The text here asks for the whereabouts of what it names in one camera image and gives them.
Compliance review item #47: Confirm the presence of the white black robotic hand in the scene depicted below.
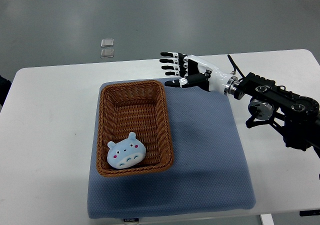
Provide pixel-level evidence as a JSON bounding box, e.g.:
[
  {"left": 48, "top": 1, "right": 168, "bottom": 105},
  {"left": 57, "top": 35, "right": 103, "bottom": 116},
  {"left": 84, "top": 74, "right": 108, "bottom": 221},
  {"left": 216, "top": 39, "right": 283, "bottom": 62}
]
[{"left": 159, "top": 51, "right": 238, "bottom": 95}]

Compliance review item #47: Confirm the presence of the blue plush toy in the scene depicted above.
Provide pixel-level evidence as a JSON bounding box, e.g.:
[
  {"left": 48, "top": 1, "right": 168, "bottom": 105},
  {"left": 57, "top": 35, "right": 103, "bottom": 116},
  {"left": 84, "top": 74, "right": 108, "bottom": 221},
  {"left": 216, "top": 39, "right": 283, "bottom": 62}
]
[{"left": 107, "top": 132, "right": 147, "bottom": 170}]

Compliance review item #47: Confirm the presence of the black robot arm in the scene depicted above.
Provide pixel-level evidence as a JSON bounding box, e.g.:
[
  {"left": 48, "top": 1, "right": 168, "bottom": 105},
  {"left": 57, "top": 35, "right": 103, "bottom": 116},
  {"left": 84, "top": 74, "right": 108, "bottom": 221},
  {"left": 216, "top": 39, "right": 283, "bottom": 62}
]
[{"left": 159, "top": 52, "right": 320, "bottom": 154}]

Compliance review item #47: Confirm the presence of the lower metal floor plate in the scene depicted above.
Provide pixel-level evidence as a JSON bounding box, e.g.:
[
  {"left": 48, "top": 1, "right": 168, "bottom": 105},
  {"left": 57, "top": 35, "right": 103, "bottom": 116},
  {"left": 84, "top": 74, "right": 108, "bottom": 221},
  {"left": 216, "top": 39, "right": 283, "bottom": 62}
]
[{"left": 100, "top": 48, "right": 115, "bottom": 58}]

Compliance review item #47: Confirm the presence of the metal floor plate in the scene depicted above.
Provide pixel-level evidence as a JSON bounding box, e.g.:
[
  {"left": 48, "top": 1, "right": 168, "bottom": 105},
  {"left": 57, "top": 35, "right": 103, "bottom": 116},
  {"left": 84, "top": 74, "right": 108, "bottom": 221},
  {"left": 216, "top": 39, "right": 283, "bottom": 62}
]
[
  {"left": 100, "top": 48, "right": 115, "bottom": 58},
  {"left": 100, "top": 38, "right": 114, "bottom": 48}
]

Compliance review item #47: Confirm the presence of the upper metal floor plate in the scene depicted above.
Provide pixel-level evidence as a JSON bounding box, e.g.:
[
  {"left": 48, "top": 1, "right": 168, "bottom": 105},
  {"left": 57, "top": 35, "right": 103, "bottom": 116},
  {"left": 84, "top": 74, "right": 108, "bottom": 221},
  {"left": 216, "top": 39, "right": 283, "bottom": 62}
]
[{"left": 100, "top": 38, "right": 114, "bottom": 48}]

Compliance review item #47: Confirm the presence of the blue quilted mat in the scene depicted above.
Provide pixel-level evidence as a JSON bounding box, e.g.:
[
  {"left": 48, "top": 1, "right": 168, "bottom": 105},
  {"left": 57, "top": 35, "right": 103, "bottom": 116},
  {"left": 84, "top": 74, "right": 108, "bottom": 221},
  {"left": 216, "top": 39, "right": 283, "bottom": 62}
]
[{"left": 87, "top": 87, "right": 256, "bottom": 219}]

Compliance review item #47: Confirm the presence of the black object at left edge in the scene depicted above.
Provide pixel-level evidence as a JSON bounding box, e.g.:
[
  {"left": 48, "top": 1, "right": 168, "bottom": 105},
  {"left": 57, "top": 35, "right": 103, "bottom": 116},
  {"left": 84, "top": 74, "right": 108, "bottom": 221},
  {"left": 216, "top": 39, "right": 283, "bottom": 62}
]
[{"left": 0, "top": 76, "right": 12, "bottom": 107}]

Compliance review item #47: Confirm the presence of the white table leg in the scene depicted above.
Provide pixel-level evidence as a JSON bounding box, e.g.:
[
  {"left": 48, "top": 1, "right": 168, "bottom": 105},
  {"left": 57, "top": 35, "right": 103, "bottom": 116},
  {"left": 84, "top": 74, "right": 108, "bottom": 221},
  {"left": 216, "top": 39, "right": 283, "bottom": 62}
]
[{"left": 260, "top": 213, "right": 275, "bottom": 225}]

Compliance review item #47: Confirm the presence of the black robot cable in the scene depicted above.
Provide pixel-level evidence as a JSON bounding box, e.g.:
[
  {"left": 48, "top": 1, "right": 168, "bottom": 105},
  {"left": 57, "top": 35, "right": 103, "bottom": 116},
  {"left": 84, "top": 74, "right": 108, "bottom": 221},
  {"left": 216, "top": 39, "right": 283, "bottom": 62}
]
[{"left": 226, "top": 54, "right": 247, "bottom": 78}]

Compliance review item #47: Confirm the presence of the black bracket under table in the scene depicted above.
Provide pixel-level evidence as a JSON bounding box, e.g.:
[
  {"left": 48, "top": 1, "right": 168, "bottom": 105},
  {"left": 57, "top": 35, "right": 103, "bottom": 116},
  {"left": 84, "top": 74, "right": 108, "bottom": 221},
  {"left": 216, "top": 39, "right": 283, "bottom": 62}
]
[{"left": 299, "top": 209, "right": 320, "bottom": 217}]

